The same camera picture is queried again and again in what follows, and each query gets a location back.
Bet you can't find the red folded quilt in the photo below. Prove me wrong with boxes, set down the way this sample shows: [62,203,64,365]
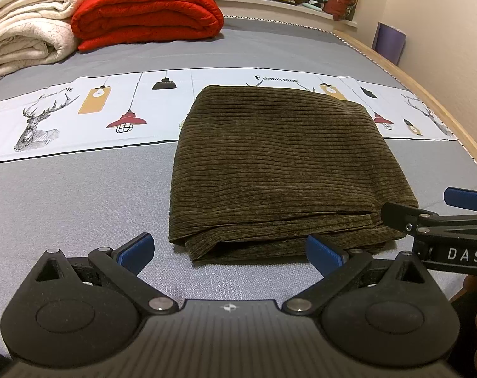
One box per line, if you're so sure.
[71,0,225,52]

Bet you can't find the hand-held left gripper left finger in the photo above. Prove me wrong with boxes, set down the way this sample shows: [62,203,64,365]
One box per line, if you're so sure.
[34,233,180,316]

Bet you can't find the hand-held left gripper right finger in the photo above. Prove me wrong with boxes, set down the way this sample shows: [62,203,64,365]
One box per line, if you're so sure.
[281,235,430,316]

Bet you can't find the grey printed bed sheet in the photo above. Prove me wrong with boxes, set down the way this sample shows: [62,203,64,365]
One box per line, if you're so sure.
[0,14,477,363]

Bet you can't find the wooden bed frame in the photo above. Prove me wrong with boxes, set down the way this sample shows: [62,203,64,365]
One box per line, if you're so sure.
[333,27,477,176]

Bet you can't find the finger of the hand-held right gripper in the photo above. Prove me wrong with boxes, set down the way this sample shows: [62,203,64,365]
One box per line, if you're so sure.
[444,187,477,213]
[381,202,440,239]

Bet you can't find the olive corduroy pants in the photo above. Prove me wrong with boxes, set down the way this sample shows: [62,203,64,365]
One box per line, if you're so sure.
[168,84,419,263]

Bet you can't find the purple box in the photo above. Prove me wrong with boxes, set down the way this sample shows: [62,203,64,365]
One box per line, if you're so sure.
[372,21,408,67]

